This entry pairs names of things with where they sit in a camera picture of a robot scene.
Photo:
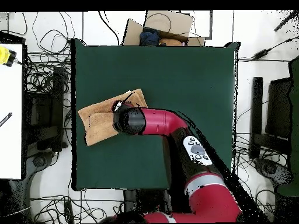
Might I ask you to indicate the orange terry towel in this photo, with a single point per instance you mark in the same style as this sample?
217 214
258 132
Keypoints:
100 126

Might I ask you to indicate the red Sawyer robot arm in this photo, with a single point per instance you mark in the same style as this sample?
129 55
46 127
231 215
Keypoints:
163 121

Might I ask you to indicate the dark green table cloth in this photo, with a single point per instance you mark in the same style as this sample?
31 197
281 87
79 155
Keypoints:
163 70

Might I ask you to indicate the blue cloth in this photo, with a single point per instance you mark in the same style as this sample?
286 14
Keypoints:
149 38

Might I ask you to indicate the orange cloth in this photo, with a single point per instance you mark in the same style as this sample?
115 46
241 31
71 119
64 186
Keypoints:
170 42

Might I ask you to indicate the black round stand foot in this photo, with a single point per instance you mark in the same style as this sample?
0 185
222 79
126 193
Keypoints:
38 161
269 169

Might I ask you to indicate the brown cardboard box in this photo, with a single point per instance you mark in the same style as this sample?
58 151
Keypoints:
172 22

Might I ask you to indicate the white board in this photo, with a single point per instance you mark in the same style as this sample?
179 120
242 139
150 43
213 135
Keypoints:
10 93

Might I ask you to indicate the black marker pen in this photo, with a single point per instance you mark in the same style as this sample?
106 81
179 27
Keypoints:
5 119

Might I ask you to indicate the black power strip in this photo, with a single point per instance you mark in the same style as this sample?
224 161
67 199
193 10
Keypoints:
69 212

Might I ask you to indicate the white panel with dark edge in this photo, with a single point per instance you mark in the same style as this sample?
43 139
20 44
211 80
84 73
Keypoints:
203 23

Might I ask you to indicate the yellow and black tool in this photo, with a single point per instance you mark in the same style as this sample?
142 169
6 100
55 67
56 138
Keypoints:
4 56

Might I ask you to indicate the black box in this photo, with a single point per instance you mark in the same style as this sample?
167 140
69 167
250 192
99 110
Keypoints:
11 38

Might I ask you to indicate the green covered side table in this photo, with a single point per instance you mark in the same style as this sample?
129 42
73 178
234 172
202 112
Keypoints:
294 105

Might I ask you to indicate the black rod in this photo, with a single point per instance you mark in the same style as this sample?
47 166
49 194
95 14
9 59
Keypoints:
283 23

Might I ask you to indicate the black furniture frame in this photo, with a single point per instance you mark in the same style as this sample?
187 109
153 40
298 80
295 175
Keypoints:
257 105
58 105

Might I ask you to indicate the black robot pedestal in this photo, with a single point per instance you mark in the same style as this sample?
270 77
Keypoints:
144 200

